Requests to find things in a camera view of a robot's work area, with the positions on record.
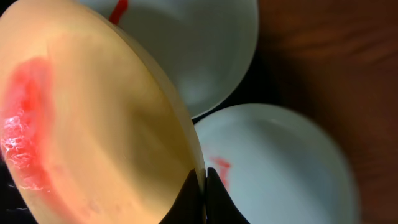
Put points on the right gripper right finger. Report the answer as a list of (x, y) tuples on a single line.
[(220, 208)]

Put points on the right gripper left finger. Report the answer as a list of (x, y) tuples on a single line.
[(188, 207)]

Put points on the light green plate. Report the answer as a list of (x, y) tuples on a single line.
[(204, 46), (278, 166)]

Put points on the yellow plate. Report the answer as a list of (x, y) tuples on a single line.
[(92, 129)]

